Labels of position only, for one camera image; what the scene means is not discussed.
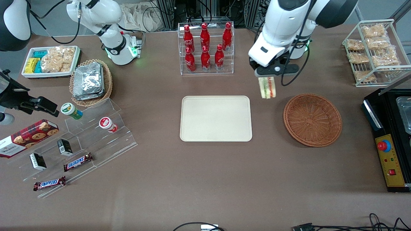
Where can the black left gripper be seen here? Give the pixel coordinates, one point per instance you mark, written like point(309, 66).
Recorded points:
point(253, 64)

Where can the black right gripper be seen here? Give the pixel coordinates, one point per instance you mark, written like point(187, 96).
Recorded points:
point(12, 97)

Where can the sandwich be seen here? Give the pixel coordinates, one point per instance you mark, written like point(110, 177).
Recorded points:
point(267, 87)

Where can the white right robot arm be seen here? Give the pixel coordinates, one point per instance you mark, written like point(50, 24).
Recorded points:
point(96, 12)

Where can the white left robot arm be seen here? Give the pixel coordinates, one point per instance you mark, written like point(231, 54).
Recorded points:
point(282, 22)

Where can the brown round wicker basket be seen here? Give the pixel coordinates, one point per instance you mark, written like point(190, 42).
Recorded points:
point(313, 120)

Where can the light woven wicker basket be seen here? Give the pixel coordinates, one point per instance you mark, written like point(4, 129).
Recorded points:
point(107, 85)

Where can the beige plastic tray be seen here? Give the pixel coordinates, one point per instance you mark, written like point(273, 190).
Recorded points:
point(215, 118)

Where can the red tartan cookie box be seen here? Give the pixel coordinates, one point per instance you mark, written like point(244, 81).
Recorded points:
point(27, 136)

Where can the white rectangular snack bin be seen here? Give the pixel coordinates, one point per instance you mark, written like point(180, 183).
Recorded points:
point(29, 75)

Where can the green yogurt cup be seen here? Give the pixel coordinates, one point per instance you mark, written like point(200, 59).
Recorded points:
point(70, 110)

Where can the teal snack pack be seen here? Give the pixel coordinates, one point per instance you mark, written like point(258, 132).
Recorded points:
point(40, 53)
point(38, 67)

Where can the yellow snack pack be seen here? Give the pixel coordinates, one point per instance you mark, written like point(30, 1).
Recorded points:
point(30, 65)

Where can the small black carton box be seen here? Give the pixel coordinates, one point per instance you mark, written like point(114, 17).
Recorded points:
point(65, 147)
point(38, 161)

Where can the clear bag of crackers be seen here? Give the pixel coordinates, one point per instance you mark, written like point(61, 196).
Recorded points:
point(57, 59)

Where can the clear acrylic bottle rack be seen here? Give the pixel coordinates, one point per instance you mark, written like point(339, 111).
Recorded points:
point(229, 69)

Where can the silver foil-wrapped packs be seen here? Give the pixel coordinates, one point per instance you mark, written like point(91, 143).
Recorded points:
point(88, 80)

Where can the red Coca-Cola bottle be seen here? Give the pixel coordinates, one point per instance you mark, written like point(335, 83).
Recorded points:
point(187, 37)
point(205, 59)
point(205, 36)
point(219, 57)
point(190, 61)
point(227, 35)

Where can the Snickers chocolate bar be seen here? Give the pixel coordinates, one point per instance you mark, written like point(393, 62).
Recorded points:
point(49, 183)
point(78, 161)

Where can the clear acrylic stepped shelf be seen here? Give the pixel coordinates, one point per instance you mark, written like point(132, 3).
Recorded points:
point(96, 144)

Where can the red strawberry yogurt cup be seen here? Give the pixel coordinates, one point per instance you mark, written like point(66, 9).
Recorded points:
point(107, 124)

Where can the clear bag fried snacks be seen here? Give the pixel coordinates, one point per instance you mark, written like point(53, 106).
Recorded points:
point(364, 75)
point(354, 45)
point(358, 58)
point(373, 31)
point(385, 59)
point(379, 43)

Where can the black appliance yellow panel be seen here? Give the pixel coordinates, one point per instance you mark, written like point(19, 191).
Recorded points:
point(383, 109)

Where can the red emergency stop button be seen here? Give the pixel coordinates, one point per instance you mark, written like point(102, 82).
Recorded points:
point(383, 146)

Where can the steel pan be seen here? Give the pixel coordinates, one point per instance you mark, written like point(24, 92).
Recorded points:
point(405, 112)

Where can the beige crumpled cloth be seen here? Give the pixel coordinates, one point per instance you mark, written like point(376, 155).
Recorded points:
point(138, 16)

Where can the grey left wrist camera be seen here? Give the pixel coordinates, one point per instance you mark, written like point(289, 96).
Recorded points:
point(289, 70)

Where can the aluminium equipment frame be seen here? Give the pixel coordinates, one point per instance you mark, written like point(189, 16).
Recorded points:
point(167, 9)

